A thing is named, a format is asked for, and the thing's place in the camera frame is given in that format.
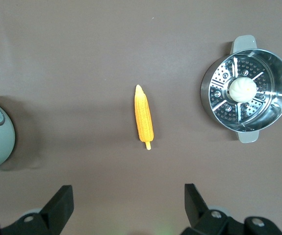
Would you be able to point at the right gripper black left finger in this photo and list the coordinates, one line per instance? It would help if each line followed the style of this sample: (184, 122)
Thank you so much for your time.
(57, 208)

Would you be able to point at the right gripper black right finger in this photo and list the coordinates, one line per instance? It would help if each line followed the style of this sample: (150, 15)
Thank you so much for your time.
(197, 210)

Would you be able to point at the yellow corn cob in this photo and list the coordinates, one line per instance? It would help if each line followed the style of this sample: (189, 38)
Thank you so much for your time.
(143, 115)

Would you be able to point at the steel cooking pot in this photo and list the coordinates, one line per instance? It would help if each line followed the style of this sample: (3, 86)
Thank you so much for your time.
(1, 137)

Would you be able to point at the white steamed bun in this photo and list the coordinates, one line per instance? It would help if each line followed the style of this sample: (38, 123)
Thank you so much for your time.
(242, 89)

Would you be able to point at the brown table mat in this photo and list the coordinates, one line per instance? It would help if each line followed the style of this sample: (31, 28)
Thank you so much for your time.
(82, 49)

